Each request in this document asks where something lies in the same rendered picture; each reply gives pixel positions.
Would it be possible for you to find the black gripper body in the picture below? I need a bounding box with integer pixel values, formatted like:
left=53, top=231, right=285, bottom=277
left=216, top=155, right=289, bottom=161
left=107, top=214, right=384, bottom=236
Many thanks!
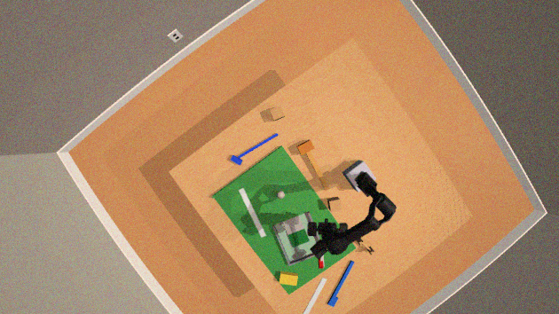
left=307, top=222, right=349, bottom=237

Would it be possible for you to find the green putting mat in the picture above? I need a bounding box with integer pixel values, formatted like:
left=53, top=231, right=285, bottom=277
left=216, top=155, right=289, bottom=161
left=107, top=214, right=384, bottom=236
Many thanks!
left=214, top=148, right=356, bottom=294

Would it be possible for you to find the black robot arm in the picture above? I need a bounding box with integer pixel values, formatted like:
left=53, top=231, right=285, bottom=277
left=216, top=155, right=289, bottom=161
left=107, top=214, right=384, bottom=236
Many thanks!
left=311, top=171, right=397, bottom=259

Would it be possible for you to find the white flat bar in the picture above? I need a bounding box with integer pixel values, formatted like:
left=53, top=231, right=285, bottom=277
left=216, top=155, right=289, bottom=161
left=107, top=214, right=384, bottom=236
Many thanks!
left=239, top=188, right=265, bottom=237
left=303, top=278, right=327, bottom=314

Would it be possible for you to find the yellow rectangular block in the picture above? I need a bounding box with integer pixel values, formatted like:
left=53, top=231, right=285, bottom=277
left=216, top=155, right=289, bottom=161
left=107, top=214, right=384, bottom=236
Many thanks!
left=279, top=271, right=298, bottom=286

